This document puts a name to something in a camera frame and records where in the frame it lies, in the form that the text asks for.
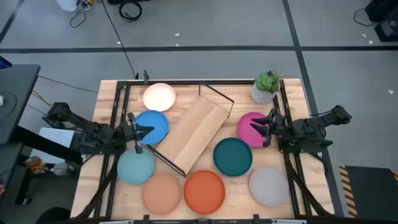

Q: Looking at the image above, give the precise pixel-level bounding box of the thin black cable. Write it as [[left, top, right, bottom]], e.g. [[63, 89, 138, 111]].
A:
[[353, 7, 376, 27]]

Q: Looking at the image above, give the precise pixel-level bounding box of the black metal table frame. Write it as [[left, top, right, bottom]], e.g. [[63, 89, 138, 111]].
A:
[[74, 70, 335, 224]]

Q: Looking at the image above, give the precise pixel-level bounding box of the orange plate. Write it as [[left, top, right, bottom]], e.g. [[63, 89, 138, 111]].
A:
[[183, 169, 226, 215]]

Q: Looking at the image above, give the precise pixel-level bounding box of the peach plate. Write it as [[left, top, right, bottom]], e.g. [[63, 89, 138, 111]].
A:
[[142, 174, 182, 215]]

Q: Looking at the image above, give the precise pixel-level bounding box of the looped black floor cable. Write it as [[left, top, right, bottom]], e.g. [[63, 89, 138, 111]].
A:
[[69, 7, 87, 29]]

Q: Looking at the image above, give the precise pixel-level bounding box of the magenta plate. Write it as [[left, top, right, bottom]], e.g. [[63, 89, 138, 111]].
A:
[[238, 111, 270, 148]]

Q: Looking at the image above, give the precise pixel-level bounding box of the grey plate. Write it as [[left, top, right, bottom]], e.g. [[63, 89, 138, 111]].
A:
[[248, 166, 290, 207]]

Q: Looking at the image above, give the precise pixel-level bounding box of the black equipment case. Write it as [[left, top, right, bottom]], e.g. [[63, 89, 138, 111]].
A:
[[365, 0, 398, 43]]

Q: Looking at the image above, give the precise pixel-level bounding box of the white bucket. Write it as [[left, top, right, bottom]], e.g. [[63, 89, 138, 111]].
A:
[[55, 0, 78, 12]]

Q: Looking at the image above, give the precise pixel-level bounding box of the blue plate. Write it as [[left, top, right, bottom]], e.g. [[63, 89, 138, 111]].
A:
[[134, 110, 170, 146]]

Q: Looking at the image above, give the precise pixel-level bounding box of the grey plastic bag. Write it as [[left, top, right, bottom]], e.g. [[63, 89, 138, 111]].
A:
[[49, 161, 75, 177]]

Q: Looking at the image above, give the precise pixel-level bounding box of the dark teal plate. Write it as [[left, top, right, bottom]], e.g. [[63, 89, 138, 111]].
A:
[[213, 137, 253, 177]]

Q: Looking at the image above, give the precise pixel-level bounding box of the light teal plate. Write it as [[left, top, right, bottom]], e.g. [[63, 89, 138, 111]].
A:
[[116, 147, 155, 185]]

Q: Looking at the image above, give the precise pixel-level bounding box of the yellow cable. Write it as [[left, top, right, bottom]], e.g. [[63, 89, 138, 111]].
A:
[[30, 90, 53, 108]]

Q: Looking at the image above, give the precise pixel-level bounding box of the long black floor cable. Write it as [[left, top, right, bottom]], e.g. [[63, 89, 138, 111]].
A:
[[101, 0, 139, 80]]

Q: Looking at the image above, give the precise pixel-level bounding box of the coiled black cable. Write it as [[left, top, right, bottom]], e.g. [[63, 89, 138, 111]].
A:
[[118, 0, 143, 22]]

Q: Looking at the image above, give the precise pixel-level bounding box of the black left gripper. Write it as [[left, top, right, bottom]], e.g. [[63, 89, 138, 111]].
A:
[[119, 111, 155, 155]]

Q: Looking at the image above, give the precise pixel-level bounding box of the black desk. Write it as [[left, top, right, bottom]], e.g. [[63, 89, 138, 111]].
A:
[[0, 63, 41, 146]]

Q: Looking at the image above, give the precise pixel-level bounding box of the cream plate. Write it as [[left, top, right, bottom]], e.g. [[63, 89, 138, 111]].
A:
[[142, 83, 177, 113]]

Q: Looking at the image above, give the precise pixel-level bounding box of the black mat with hazard stripes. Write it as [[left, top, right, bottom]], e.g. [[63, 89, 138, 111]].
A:
[[338, 165, 398, 218]]

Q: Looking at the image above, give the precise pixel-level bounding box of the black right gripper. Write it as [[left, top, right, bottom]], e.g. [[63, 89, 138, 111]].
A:
[[250, 108, 289, 147]]

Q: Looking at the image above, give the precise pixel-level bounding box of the potted green succulent plant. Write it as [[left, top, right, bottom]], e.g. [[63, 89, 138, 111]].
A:
[[250, 68, 285, 105]]

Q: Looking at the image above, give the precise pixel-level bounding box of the blue screen device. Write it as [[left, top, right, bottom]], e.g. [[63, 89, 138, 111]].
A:
[[0, 55, 12, 70]]

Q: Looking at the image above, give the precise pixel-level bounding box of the orange snack bag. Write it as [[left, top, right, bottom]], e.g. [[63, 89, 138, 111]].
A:
[[23, 156, 49, 175]]

